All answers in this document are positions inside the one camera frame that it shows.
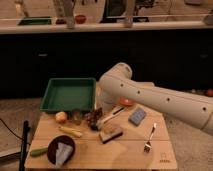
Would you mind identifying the dark grape bunch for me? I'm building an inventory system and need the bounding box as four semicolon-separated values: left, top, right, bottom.
85;108;103;130

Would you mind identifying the dark brown plate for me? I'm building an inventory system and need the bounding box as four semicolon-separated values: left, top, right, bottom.
47;135;75;164

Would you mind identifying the dish brush white handle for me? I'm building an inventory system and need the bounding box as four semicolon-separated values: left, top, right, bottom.
89;105;125;131

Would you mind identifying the orange bowl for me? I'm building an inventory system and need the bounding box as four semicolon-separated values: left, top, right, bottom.
119;98;135;107

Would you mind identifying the green plastic tray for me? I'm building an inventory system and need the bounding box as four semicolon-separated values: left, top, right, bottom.
40;78;96;113

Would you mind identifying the small onion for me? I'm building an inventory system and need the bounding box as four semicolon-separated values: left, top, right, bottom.
55;112;68;123

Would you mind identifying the green cucumber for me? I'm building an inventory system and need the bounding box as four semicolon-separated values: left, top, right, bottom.
30;147;48;157

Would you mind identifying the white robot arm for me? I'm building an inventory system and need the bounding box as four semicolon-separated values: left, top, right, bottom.
99;62;213;136

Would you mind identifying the background green tray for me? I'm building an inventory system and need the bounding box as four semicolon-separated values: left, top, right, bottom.
18;17;52;26

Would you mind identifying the white folded napkin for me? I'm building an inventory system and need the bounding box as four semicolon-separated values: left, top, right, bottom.
55;142;73;166

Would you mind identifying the wooden block sponge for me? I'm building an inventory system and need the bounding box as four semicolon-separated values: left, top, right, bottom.
99;126;123;144

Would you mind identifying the silver fork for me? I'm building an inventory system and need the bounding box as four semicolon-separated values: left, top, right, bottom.
144;123;157;153

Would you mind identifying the small metal cup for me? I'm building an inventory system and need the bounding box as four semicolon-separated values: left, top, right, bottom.
71;109;82;125

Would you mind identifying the background red bowl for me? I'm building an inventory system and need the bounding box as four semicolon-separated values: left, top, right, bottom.
75;15;86;24

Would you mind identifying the blue sponge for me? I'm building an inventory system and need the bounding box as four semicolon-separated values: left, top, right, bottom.
128;108;146;126

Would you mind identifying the black stand post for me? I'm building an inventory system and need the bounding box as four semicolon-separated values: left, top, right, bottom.
19;121;30;171

